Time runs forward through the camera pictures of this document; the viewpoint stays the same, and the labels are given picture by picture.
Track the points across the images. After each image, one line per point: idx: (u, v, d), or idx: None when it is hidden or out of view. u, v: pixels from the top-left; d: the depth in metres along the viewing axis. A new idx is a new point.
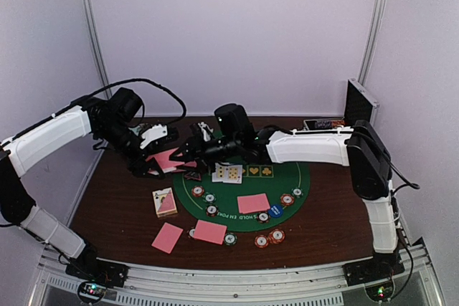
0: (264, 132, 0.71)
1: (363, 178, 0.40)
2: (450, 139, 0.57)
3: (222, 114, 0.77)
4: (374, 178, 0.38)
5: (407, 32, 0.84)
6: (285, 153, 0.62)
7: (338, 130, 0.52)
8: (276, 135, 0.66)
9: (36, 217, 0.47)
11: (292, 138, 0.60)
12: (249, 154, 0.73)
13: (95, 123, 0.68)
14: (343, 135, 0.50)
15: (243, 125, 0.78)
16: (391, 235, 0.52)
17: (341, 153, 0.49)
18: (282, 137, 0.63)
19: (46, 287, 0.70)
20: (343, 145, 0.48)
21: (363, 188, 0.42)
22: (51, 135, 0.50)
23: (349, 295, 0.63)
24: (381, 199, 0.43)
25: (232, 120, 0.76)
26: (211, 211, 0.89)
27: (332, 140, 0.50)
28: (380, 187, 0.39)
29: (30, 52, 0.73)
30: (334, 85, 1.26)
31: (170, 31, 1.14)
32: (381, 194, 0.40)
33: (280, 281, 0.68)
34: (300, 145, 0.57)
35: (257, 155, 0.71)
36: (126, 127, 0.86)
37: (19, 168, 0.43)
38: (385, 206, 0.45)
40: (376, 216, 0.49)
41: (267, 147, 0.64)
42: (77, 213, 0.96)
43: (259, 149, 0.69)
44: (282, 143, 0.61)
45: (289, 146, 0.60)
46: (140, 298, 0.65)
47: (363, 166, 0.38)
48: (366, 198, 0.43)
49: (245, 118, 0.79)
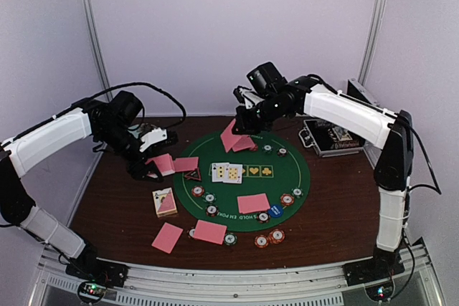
0: (303, 79, 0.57)
1: (388, 165, 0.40)
2: (450, 138, 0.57)
3: (252, 73, 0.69)
4: (398, 168, 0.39)
5: (406, 33, 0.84)
6: (320, 111, 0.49)
7: (384, 111, 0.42)
8: (318, 87, 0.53)
9: (36, 217, 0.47)
11: (338, 98, 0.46)
12: (282, 99, 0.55)
13: (96, 125, 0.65)
14: (389, 117, 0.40)
15: (274, 79, 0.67)
16: (397, 233, 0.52)
17: (379, 135, 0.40)
18: (326, 92, 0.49)
19: (47, 287, 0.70)
20: (386, 127, 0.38)
21: (383, 175, 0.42)
22: (53, 136, 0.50)
23: (349, 295, 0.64)
24: (397, 194, 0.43)
25: (261, 77, 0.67)
26: (211, 211, 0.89)
27: (376, 117, 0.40)
28: (400, 178, 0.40)
29: (29, 51, 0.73)
30: (334, 85, 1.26)
31: (170, 31, 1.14)
32: (399, 186, 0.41)
33: (280, 281, 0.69)
34: (343, 107, 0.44)
35: (292, 99, 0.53)
36: (125, 131, 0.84)
37: (19, 168, 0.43)
38: (399, 201, 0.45)
40: (386, 211, 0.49)
41: (305, 97, 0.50)
42: (77, 213, 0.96)
43: (297, 92, 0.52)
44: (323, 99, 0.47)
45: (330, 105, 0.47)
46: (141, 298, 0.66)
47: (394, 153, 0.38)
48: (382, 186, 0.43)
49: (278, 74, 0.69)
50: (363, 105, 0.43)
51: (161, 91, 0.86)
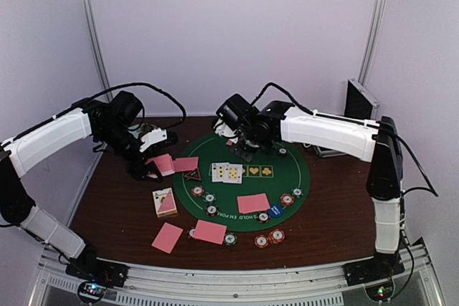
0: (274, 105, 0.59)
1: (379, 177, 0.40)
2: (450, 138, 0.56)
3: (221, 109, 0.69)
4: (391, 178, 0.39)
5: (406, 33, 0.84)
6: (298, 135, 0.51)
7: (365, 123, 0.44)
8: (292, 111, 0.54)
9: (36, 217, 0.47)
11: (314, 120, 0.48)
12: (257, 130, 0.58)
13: (97, 126, 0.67)
14: (371, 129, 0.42)
15: (244, 109, 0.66)
16: (395, 236, 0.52)
17: (364, 148, 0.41)
18: (301, 115, 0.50)
19: (46, 287, 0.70)
20: (370, 140, 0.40)
21: (376, 187, 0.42)
22: (52, 136, 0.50)
23: (349, 296, 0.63)
24: (393, 201, 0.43)
25: (230, 110, 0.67)
26: (211, 211, 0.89)
27: (357, 130, 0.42)
28: (394, 188, 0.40)
29: (29, 51, 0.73)
30: (334, 85, 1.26)
31: (170, 31, 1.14)
32: (394, 194, 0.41)
33: (280, 281, 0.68)
34: (320, 128, 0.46)
35: (267, 129, 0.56)
36: (126, 130, 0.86)
37: (19, 168, 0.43)
38: (394, 206, 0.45)
40: (383, 217, 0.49)
41: (281, 123, 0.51)
42: (77, 213, 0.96)
43: (272, 122, 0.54)
44: (301, 123, 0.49)
45: (307, 129, 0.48)
46: (141, 298, 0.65)
47: (384, 165, 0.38)
48: (377, 196, 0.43)
49: (247, 102, 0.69)
50: (341, 122, 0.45)
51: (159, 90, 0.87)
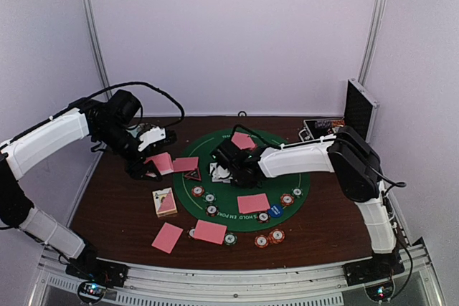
0: (254, 152, 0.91)
1: (350, 180, 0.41)
2: (450, 139, 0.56)
3: (215, 151, 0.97)
4: (360, 181, 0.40)
5: (407, 32, 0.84)
6: (275, 167, 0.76)
7: (321, 139, 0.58)
8: (266, 152, 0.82)
9: (36, 218, 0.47)
11: (282, 152, 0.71)
12: (244, 173, 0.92)
13: (95, 126, 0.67)
14: (325, 143, 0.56)
15: (232, 152, 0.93)
16: (387, 235, 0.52)
17: (325, 159, 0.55)
18: (272, 153, 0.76)
19: (47, 287, 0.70)
20: (323, 153, 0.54)
21: (352, 191, 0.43)
22: (49, 137, 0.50)
23: (349, 295, 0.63)
24: (373, 201, 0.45)
25: (222, 152, 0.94)
26: (211, 211, 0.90)
27: (315, 148, 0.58)
28: (367, 188, 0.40)
29: (30, 51, 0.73)
30: (334, 85, 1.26)
31: (170, 31, 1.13)
32: (371, 195, 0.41)
33: (280, 281, 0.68)
34: (287, 159, 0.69)
35: (252, 172, 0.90)
36: (124, 130, 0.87)
37: (16, 171, 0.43)
38: (376, 207, 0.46)
40: (371, 218, 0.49)
41: (259, 164, 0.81)
42: (77, 213, 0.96)
43: (252, 167, 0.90)
44: (272, 158, 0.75)
45: (279, 160, 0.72)
46: (141, 298, 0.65)
47: (348, 171, 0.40)
48: (358, 200, 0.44)
49: (234, 145, 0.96)
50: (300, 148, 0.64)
51: (158, 91, 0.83)
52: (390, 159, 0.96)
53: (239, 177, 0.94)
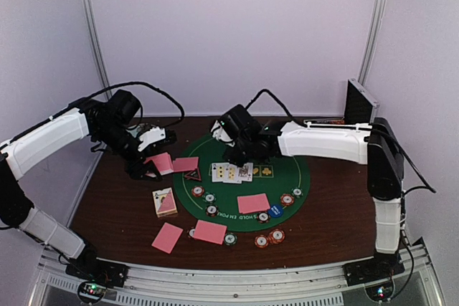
0: (272, 123, 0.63)
1: (380, 177, 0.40)
2: (450, 139, 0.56)
3: (224, 117, 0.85)
4: (390, 178, 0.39)
5: (406, 32, 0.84)
6: (298, 147, 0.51)
7: (356, 126, 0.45)
8: (286, 125, 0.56)
9: (35, 218, 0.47)
11: (309, 130, 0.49)
12: (258, 147, 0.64)
13: (94, 126, 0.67)
14: (363, 132, 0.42)
15: (245, 122, 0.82)
16: (396, 236, 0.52)
17: (359, 151, 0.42)
18: (295, 130, 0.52)
19: (46, 287, 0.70)
20: (362, 143, 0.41)
21: (377, 188, 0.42)
22: (49, 137, 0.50)
23: (349, 295, 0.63)
24: (393, 201, 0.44)
25: (233, 119, 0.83)
26: (211, 211, 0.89)
27: (350, 135, 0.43)
28: (395, 185, 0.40)
29: (29, 51, 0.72)
30: (334, 85, 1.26)
31: (170, 31, 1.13)
32: (395, 193, 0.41)
33: (280, 281, 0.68)
34: (318, 140, 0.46)
35: (267, 146, 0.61)
36: (124, 130, 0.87)
37: (16, 172, 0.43)
38: (395, 206, 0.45)
40: (384, 217, 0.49)
41: (278, 139, 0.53)
42: (77, 213, 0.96)
43: (269, 138, 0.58)
44: (295, 135, 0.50)
45: (305, 141, 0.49)
46: (141, 298, 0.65)
47: (382, 168, 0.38)
48: (380, 197, 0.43)
49: (247, 115, 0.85)
50: (332, 130, 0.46)
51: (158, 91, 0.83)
52: None
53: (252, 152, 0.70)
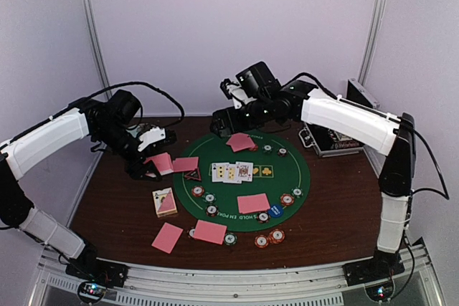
0: (297, 84, 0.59)
1: (394, 172, 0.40)
2: (450, 138, 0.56)
3: (244, 73, 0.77)
4: (404, 175, 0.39)
5: (406, 32, 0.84)
6: (321, 117, 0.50)
7: (387, 116, 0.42)
8: (315, 92, 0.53)
9: (36, 218, 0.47)
11: (338, 103, 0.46)
12: (278, 106, 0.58)
13: (95, 126, 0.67)
14: (393, 123, 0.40)
15: (267, 80, 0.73)
16: (398, 236, 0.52)
17: (384, 140, 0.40)
18: (324, 97, 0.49)
19: (47, 287, 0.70)
20: (391, 133, 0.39)
21: (388, 182, 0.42)
22: (49, 137, 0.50)
23: (349, 295, 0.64)
24: (401, 198, 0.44)
25: (254, 76, 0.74)
26: (211, 211, 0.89)
27: (379, 122, 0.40)
28: (407, 184, 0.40)
29: (30, 51, 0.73)
30: (334, 85, 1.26)
31: (170, 31, 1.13)
32: (404, 190, 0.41)
33: (280, 281, 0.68)
34: (345, 114, 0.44)
35: (288, 106, 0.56)
36: (124, 130, 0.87)
37: (16, 172, 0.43)
38: (401, 204, 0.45)
40: (389, 215, 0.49)
41: (304, 102, 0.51)
42: (77, 213, 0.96)
43: (293, 99, 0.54)
44: (323, 104, 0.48)
45: (330, 111, 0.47)
46: (141, 298, 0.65)
47: (401, 162, 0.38)
48: (387, 192, 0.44)
49: (270, 74, 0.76)
50: (363, 110, 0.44)
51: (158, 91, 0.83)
52: None
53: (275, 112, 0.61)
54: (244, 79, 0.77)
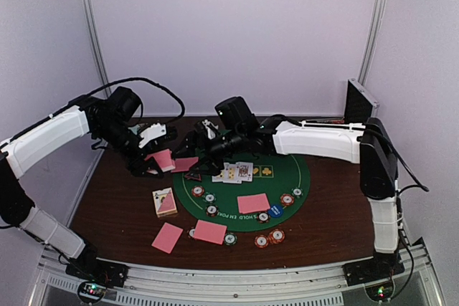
0: (269, 123, 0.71)
1: (372, 178, 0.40)
2: (450, 138, 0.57)
3: (222, 107, 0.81)
4: (383, 178, 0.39)
5: (406, 32, 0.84)
6: (292, 146, 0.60)
7: (350, 126, 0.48)
8: (282, 126, 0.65)
9: (36, 218, 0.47)
11: (300, 130, 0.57)
12: (254, 143, 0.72)
13: (95, 122, 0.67)
14: (356, 132, 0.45)
15: (244, 116, 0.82)
16: (393, 235, 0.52)
17: (353, 150, 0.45)
18: (290, 129, 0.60)
19: (46, 287, 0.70)
20: (356, 142, 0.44)
21: (370, 188, 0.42)
22: (49, 135, 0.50)
23: (349, 296, 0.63)
24: (387, 199, 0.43)
25: (232, 112, 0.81)
26: (211, 211, 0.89)
27: (343, 135, 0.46)
28: (389, 187, 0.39)
29: (30, 51, 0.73)
30: (334, 84, 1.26)
31: (169, 31, 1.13)
32: (389, 193, 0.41)
33: (280, 281, 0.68)
34: (307, 137, 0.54)
35: (262, 144, 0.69)
36: (125, 127, 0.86)
37: (16, 170, 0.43)
38: (389, 206, 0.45)
40: (380, 217, 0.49)
41: (274, 137, 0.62)
42: (77, 213, 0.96)
43: (265, 137, 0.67)
44: (289, 135, 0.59)
45: (297, 138, 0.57)
46: (141, 298, 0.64)
47: (374, 167, 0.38)
48: (374, 198, 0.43)
49: (247, 107, 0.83)
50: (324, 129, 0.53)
51: (155, 84, 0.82)
52: None
53: (253, 147, 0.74)
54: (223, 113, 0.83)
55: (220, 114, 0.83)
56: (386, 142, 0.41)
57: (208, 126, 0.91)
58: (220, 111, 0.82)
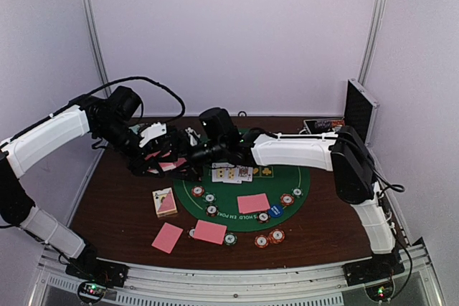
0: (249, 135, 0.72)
1: (346, 184, 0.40)
2: (450, 138, 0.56)
3: (206, 118, 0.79)
4: (356, 183, 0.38)
5: (406, 32, 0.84)
6: (270, 158, 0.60)
7: (323, 135, 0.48)
8: (259, 138, 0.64)
9: (35, 218, 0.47)
11: (277, 141, 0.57)
12: (234, 157, 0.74)
13: (95, 122, 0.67)
14: (328, 140, 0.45)
15: (227, 129, 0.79)
16: (386, 236, 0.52)
17: (325, 158, 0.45)
18: (267, 140, 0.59)
19: (46, 287, 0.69)
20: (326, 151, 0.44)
21: (347, 193, 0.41)
22: (49, 135, 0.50)
23: (349, 295, 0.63)
24: (368, 201, 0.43)
25: (216, 122, 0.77)
26: (211, 211, 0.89)
27: (315, 145, 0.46)
28: (363, 192, 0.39)
29: (30, 51, 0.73)
30: (334, 85, 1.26)
31: (170, 31, 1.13)
32: (365, 198, 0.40)
33: (280, 281, 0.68)
34: (283, 149, 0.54)
35: (242, 158, 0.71)
36: (125, 126, 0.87)
37: (16, 169, 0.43)
38: (373, 208, 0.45)
40: (368, 219, 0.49)
41: (252, 150, 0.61)
42: (77, 213, 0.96)
43: (244, 150, 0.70)
44: (266, 147, 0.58)
45: (275, 150, 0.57)
46: (140, 298, 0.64)
47: (347, 175, 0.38)
48: (352, 201, 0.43)
49: (229, 118, 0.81)
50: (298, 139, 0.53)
51: (155, 83, 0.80)
52: (391, 160, 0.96)
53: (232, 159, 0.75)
54: (206, 123, 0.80)
55: (204, 125, 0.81)
56: (357, 148, 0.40)
57: (190, 133, 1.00)
58: (204, 122, 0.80)
